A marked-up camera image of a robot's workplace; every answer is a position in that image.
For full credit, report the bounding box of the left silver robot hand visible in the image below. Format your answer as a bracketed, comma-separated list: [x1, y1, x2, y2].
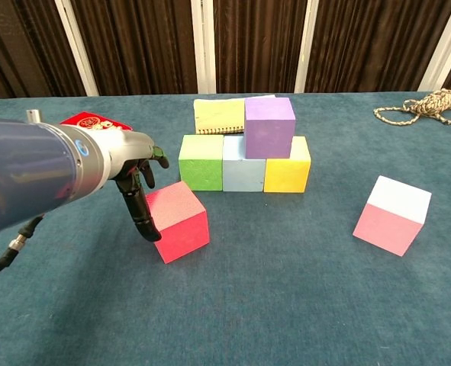
[103, 129, 171, 243]

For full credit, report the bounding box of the green foam cube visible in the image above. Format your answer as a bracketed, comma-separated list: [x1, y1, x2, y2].
[178, 134, 225, 192]

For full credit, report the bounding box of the red foam cube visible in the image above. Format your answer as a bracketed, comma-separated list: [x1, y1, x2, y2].
[144, 180, 211, 265]

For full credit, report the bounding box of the purple foam cube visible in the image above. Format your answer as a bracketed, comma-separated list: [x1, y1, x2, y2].
[243, 97, 297, 160]

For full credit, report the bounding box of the yellow foam cube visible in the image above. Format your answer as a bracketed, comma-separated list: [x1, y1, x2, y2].
[263, 135, 312, 194]

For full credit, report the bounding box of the red spiral notebook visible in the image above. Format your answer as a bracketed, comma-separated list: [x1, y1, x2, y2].
[59, 111, 134, 133]

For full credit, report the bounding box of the pale yellow spiral notebook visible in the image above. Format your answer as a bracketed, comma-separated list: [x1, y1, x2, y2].
[192, 94, 278, 136]

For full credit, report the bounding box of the dark brown pleated curtain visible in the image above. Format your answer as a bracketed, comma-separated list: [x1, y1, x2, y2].
[0, 0, 451, 102]

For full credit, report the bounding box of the light blue foam cube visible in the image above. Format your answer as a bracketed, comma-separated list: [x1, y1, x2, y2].
[221, 135, 267, 193]

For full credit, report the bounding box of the teal felt table cover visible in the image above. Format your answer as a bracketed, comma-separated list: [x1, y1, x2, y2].
[0, 90, 451, 366]

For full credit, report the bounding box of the pink foam cube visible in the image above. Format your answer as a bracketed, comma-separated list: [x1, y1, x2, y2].
[352, 175, 433, 258]

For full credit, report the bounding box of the white metal frame post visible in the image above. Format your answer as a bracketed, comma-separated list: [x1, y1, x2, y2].
[53, 0, 99, 97]
[294, 0, 320, 94]
[417, 0, 451, 92]
[190, 0, 217, 95]

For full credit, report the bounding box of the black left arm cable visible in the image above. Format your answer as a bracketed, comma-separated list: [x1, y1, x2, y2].
[0, 213, 45, 278]

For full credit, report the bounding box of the braided beige rope bundle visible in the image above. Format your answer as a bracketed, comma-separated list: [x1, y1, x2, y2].
[373, 88, 451, 127]

